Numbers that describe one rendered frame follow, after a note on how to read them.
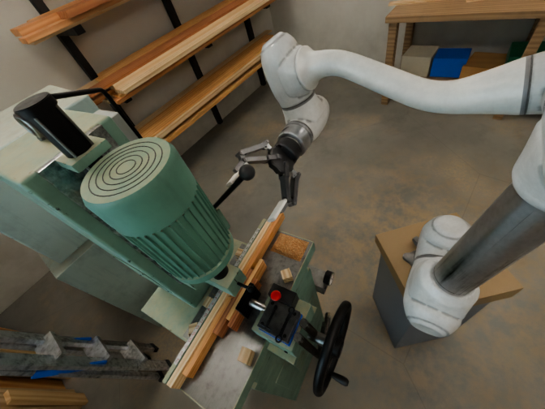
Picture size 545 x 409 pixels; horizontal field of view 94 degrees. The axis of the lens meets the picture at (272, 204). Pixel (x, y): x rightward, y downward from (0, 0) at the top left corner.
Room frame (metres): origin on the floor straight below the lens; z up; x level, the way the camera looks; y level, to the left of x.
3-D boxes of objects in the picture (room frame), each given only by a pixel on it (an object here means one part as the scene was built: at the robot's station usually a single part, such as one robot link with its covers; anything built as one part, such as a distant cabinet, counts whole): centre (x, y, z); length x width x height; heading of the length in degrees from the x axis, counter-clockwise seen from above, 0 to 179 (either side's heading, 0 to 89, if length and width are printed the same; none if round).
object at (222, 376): (0.32, 0.15, 0.87); 0.61 x 0.30 x 0.06; 136
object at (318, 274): (0.49, -0.07, 0.58); 0.12 x 0.08 x 0.08; 46
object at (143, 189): (0.40, 0.22, 1.35); 0.18 x 0.18 x 0.31
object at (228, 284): (0.42, 0.23, 1.03); 0.14 x 0.07 x 0.09; 46
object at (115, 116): (0.73, 0.35, 1.40); 0.10 x 0.06 x 0.16; 46
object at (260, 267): (0.39, 0.18, 0.93); 0.22 x 0.01 x 0.06; 136
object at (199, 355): (0.43, 0.19, 0.92); 0.62 x 0.02 x 0.04; 136
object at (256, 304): (0.32, 0.16, 0.95); 0.09 x 0.07 x 0.09; 136
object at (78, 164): (0.50, 0.32, 1.54); 0.08 x 0.08 x 0.17; 46
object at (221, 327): (0.37, 0.22, 0.92); 0.23 x 0.02 x 0.04; 136
